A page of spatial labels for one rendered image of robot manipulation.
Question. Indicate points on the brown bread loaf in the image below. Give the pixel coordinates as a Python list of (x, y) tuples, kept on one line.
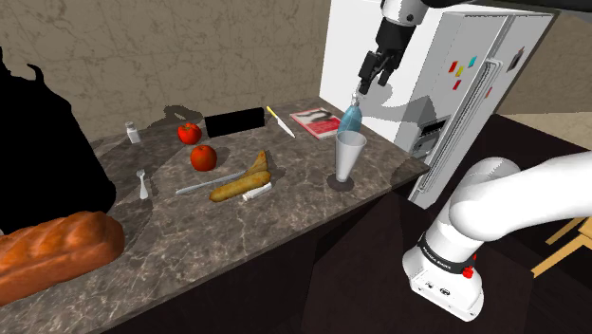
[(55, 252)]

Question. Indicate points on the black box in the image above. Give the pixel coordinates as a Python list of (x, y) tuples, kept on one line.
[(234, 122)]

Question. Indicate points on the short bread piece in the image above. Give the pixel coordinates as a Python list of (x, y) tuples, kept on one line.
[(259, 164)]

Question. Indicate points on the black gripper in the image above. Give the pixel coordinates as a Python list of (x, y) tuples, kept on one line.
[(393, 39)]

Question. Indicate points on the long silver knife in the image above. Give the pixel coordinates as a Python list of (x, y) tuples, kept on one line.
[(208, 183)]

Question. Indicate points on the white refrigerator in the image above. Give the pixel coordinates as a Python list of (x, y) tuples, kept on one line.
[(444, 97)]

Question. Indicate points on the white tube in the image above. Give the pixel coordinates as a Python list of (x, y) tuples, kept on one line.
[(257, 192)]

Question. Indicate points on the wooden chair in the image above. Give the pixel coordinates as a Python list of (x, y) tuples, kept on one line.
[(566, 243)]

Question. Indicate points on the white salt shaker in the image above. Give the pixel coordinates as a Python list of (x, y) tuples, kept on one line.
[(133, 133)]

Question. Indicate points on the large black rounded object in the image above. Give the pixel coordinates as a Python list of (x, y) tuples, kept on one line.
[(41, 152)]

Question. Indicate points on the red tomato with stem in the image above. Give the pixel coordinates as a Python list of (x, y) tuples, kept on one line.
[(189, 134)]

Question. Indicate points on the white cone cup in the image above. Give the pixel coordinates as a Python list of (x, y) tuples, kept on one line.
[(347, 155)]

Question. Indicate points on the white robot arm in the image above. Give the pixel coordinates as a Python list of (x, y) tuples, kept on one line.
[(481, 208)]

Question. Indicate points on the long baguette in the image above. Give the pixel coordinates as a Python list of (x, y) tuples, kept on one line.
[(238, 187)]

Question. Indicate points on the red book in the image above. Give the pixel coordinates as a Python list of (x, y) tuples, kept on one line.
[(319, 124)]

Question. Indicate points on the red round tomato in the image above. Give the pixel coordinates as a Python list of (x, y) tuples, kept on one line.
[(203, 158)]

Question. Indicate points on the blue plastic bottle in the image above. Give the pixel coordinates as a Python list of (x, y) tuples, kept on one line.
[(350, 119)]

